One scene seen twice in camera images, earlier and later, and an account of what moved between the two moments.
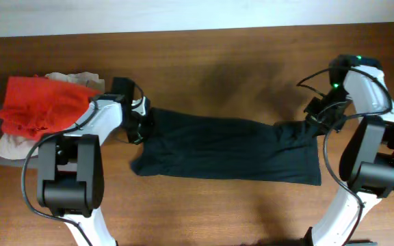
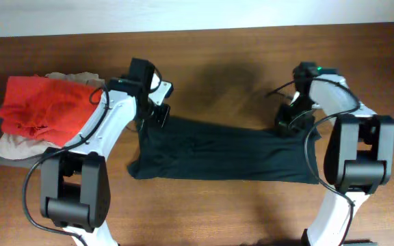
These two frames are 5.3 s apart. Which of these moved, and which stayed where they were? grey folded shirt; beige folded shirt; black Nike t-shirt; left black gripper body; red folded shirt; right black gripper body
Moved: right black gripper body; left black gripper body
Stayed: beige folded shirt; black Nike t-shirt; red folded shirt; grey folded shirt
